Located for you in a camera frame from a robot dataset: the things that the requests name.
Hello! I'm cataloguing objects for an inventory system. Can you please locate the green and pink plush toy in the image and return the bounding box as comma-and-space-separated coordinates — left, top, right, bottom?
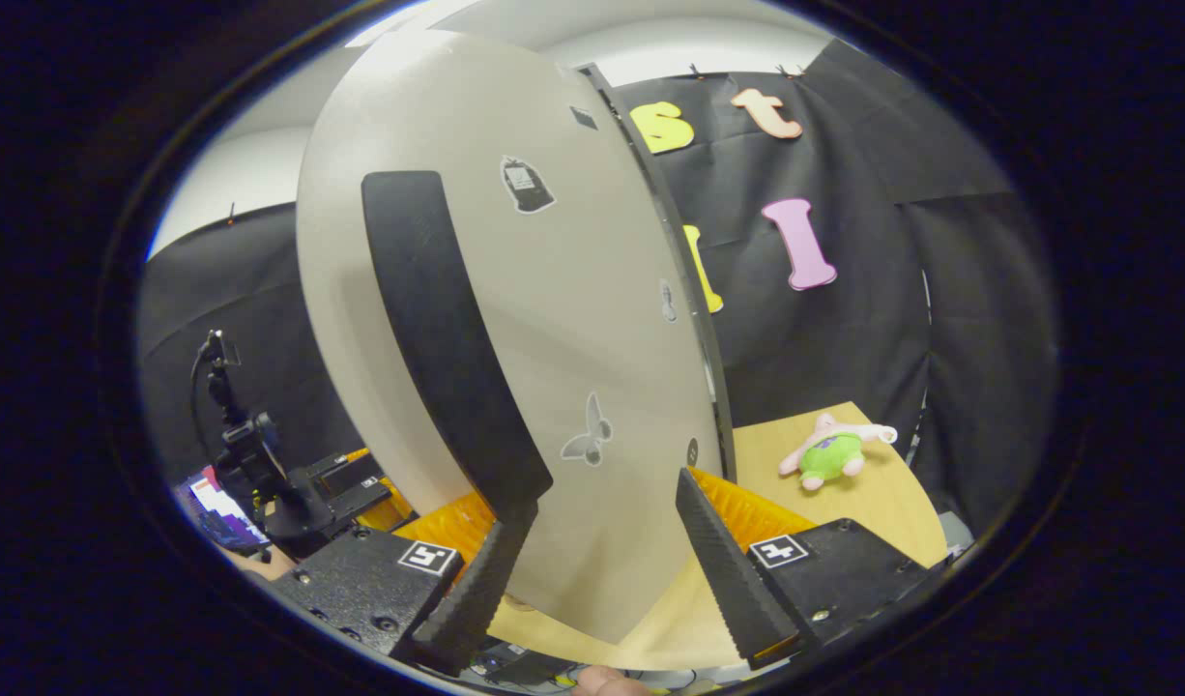
779, 414, 898, 492

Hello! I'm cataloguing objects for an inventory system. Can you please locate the black backdrop cloth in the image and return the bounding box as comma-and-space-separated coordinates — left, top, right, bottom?
138, 39, 1057, 542

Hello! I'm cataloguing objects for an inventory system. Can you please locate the black door handle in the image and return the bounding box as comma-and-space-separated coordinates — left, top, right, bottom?
361, 171, 555, 528

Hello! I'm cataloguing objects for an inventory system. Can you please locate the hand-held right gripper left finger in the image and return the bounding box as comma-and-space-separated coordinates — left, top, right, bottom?
264, 491, 542, 678

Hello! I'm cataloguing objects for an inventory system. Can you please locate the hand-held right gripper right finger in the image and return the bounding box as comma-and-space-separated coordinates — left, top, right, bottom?
675, 467, 951, 670

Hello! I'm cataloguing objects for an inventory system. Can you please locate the grey cabinet door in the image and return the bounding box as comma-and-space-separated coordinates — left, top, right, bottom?
296, 29, 738, 647

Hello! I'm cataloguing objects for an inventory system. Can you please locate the grey cabinet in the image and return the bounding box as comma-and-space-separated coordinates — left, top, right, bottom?
578, 63, 738, 484

